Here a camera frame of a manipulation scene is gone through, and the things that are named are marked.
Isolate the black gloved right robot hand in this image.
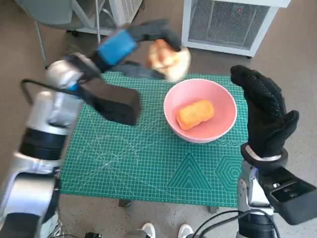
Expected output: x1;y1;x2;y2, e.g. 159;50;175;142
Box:
230;64;300;158

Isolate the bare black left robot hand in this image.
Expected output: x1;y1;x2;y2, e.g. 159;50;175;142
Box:
90;19;183;74

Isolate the pink bowl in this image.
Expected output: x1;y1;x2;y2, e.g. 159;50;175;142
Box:
163;78;238;144

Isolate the round cream bread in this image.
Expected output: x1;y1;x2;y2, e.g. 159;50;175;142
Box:
145;39;193;83

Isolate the long orange bread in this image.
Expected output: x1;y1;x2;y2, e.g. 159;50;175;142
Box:
176;99;215;131

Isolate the thin metal pole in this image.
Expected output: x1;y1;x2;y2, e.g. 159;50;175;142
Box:
95;0;103;44

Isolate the white louvred cabinet on casters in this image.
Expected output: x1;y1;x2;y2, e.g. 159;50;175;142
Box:
66;0;144;35

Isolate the grey chair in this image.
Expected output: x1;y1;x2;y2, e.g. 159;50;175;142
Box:
13;0;105;70

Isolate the white mesh-front cabinet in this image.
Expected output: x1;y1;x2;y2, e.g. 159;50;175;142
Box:
181;0;292;59

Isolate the green cutting mat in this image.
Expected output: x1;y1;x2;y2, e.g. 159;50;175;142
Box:
60;71;248;207

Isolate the white shoe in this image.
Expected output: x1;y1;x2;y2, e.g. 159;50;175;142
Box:
141;222;156;238
178;224;194;238

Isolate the person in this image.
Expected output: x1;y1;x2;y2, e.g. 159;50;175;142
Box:
42;214;62;238

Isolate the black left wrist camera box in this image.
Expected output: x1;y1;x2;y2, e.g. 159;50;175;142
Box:
79;76;142;126

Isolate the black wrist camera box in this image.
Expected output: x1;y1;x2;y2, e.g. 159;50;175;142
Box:
260;167;317;226
79;76;142;126

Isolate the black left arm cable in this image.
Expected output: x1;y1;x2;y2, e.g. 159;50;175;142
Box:
21;78;82;105

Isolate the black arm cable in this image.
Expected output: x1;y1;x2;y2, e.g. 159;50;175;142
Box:
21;78;82;105
193;210;240;238

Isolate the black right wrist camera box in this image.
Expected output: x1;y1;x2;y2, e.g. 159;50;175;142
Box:
260;167;317;226

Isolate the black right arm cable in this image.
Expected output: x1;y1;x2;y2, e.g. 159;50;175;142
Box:
193;210;240;238

